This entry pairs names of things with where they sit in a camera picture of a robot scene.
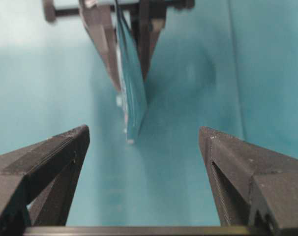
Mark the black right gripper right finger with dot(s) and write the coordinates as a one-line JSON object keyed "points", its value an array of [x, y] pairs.
{"points": [[251, 185]]}

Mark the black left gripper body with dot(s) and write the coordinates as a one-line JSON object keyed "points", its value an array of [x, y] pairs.
{"points": [[119, 6]]}

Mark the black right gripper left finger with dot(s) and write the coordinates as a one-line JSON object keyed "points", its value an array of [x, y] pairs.
{"points": [[38, 182]]}

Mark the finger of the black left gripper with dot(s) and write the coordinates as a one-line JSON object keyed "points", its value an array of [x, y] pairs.
{"points": [[148, 19], [97, 21]]}

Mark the silver zip bag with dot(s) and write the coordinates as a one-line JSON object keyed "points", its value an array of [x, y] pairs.
{"points": [[132, 88]]}

